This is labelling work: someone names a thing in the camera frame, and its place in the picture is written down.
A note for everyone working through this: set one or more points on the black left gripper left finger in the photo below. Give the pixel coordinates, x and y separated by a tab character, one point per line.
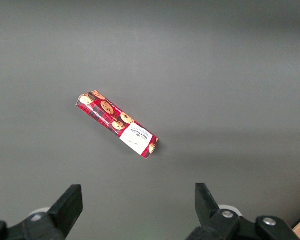
62	212

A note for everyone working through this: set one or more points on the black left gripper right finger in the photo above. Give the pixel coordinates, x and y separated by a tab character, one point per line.
215	225

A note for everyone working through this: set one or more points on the red cookie box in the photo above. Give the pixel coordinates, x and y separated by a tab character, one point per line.
110	115

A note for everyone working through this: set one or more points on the dark grey table mat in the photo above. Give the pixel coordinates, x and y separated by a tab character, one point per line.
65	50

